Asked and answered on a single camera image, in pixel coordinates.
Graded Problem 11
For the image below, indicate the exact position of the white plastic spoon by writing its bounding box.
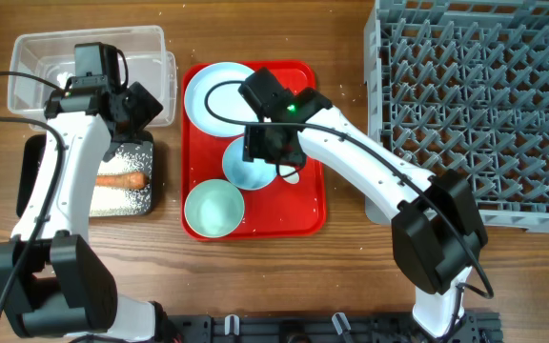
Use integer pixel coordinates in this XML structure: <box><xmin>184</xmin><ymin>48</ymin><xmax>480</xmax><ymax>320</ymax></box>
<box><xmin>279</xmin><ymin>166</ymin><xmax>300</xmax><ymax>184</ymax></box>

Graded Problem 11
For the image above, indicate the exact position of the light blue bowl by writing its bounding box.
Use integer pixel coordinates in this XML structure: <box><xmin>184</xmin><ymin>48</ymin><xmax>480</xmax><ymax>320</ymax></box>
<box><xmin>222</xmin><ymin>136</ymin><xmax>276</xmax><ymax>191</ymax></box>

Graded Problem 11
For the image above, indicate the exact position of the light blue plate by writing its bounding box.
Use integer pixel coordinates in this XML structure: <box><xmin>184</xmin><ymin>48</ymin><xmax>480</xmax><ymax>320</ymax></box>
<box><xmin>184</xmin><ymin>62</ymin><xmax>257</xmax><ymax>137</ymax></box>

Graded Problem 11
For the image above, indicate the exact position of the white tissue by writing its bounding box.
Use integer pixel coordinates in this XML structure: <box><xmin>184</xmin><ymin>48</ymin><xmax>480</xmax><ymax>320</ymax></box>
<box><xmin>56</xmin><ymin>71</ymin><xmax>74</xmax><ymax>89</ymax></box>

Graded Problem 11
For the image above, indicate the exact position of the green bowl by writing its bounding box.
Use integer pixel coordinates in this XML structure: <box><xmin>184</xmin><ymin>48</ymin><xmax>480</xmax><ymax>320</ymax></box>
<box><xmin>184</xmin><ymin>179</ymin><xmax>245</xmax><ymax>238</ymax></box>

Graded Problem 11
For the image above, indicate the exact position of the white rice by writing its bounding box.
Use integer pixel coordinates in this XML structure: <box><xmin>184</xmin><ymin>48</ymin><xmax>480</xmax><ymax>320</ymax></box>
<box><xmin>90</xmin><ymin>141</ymin><xmax>153</xmax><ymax>217</ymax></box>

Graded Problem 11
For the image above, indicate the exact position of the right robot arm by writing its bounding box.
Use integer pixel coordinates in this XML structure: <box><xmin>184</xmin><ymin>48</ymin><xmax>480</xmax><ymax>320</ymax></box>
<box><xmin>238</xmin><ymin>68</ymin><xmax>488</xmax><ymax>338</ymax></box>

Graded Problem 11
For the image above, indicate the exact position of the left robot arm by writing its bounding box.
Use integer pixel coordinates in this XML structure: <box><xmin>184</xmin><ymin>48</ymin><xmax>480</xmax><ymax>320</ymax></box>
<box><xmin>0</xmin><ymin>42</ymin><xmax>180</xmax><ymax>342</ymax></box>

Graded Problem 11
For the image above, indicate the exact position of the grey dishwasher rack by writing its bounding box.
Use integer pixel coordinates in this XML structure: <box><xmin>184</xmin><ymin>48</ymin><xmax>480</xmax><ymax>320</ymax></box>
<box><xmin>363</xmin><ymin>0</ymin><xmax>549</xmax><ymax>233</ymax></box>

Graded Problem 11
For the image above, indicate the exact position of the red serving tray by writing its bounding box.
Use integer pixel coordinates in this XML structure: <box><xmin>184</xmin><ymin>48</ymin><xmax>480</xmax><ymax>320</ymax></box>
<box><xmin>180</xmin><ymin>60</ymin><xmax>327</xmax><ymax>240</ymax></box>

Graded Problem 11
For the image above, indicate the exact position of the black plastic tray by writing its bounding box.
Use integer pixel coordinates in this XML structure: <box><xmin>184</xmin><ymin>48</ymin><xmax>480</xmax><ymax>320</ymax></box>
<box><xmin>16</xmin><ymin>131</ymin><xmax>153</xmax><ymax>216</ymax></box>

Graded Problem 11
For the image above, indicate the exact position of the clear plastic bin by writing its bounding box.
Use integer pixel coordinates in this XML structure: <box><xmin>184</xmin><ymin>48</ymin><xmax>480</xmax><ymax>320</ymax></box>
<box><xmin>10</xmin><ymin>25</ymin><xmax>177</xmax><ymax>129</ymax></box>

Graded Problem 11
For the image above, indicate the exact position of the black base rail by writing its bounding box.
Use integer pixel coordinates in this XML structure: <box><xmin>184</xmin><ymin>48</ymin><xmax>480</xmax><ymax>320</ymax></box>
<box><xmin>169</xmin><ymin>311</ymin><xmax>503</xmax><ymax>343</ymax></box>

